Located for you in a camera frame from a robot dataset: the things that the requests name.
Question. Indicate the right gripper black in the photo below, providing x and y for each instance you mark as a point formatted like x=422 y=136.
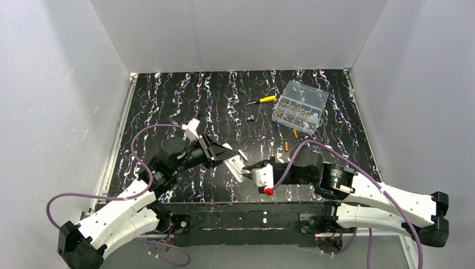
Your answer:
x=273 y=170

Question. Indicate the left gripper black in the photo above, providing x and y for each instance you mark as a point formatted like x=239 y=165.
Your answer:
x=208 y=150

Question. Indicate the white remote control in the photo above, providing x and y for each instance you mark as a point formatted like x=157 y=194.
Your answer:
x=235 y=165

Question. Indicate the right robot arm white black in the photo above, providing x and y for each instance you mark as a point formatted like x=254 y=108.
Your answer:
x=352 y=200

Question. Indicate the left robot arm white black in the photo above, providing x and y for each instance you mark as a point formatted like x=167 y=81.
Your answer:
x=138 y=210

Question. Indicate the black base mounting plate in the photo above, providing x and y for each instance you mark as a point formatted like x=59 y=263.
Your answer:
x=255 y=223

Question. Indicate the clear plastic screw box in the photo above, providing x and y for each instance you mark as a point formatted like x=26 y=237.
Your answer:
x=300 y=107

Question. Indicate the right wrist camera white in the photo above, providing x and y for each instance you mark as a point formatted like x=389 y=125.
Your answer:
x=263 y=179

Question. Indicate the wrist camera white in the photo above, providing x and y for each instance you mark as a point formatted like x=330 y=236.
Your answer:
x=263 y=179
x=190 y=130

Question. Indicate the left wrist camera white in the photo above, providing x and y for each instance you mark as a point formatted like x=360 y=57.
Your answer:
x=190 y=130

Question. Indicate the yellow handled screwdriver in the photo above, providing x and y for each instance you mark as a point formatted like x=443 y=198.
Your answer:
x=263 y=100

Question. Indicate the aluminium frame rail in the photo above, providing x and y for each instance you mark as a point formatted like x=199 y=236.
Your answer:
x=107 y=183

